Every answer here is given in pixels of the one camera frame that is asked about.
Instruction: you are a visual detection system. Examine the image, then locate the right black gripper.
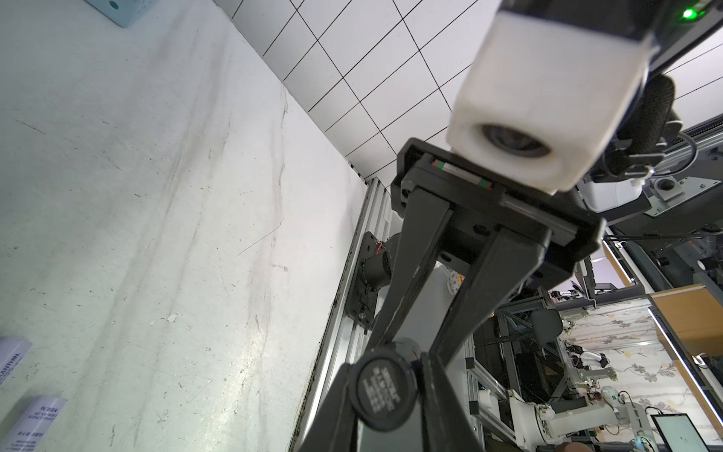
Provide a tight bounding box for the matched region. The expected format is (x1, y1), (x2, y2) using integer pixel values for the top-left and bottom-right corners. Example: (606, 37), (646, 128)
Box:
(366, 139), (606, 367)

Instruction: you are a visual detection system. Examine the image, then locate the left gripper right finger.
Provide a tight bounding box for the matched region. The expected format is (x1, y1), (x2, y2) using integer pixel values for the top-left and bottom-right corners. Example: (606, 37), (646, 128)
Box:
(417, 352), (483, 451)

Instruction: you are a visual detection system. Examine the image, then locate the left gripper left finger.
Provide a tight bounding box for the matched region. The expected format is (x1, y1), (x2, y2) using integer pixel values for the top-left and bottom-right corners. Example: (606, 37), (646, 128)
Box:
(299, 363), (358, 452)

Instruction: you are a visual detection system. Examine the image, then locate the black lipstick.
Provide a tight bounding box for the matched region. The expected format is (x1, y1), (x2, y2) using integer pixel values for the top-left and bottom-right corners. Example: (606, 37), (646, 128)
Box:
(349, 337), (422, 432)

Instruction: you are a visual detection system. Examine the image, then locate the purple lip balm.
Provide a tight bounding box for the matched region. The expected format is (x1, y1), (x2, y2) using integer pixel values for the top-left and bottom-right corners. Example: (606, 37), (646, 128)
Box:
(1, 395), (68, 452)
(0, 336), (32, 383)

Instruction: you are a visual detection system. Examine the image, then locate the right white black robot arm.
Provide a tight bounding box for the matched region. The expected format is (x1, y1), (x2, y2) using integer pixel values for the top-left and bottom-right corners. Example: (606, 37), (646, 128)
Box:
(366, 1), (722, 363)

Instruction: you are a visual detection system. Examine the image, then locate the blue plastic basket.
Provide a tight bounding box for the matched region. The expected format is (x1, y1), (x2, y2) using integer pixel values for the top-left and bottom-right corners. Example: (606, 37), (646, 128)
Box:
(86, 0), (156, 28)

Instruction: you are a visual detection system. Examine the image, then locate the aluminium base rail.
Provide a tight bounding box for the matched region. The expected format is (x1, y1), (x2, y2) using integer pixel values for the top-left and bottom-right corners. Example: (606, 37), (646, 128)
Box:
(289, 178), (393, 451)

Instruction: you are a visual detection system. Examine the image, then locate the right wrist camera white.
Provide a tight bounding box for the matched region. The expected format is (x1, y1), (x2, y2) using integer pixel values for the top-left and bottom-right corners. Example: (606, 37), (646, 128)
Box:
(446, 11), (656, 194)

